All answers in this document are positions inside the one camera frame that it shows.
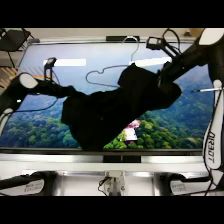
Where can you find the black chair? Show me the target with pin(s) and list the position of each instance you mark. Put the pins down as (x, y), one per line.
(13, 40)

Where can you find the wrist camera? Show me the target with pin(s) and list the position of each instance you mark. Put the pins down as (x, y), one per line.
(50, 62)
(154, 43)

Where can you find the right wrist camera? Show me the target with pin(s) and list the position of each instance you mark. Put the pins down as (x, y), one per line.
(154, 43)

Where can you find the black garment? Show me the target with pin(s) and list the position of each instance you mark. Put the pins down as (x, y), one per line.
(110, 110)

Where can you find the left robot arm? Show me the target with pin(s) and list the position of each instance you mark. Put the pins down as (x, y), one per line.
(23, 83)

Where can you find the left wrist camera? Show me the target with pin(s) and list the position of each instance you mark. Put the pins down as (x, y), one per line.
(50, 62)

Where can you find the silver clothes hanger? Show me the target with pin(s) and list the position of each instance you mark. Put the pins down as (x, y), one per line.
(100, 71)

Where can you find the silver frame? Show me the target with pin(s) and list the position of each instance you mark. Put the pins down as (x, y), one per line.
(83, 166)

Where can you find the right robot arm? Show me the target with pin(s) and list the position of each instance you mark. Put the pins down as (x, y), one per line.
(213, 146)

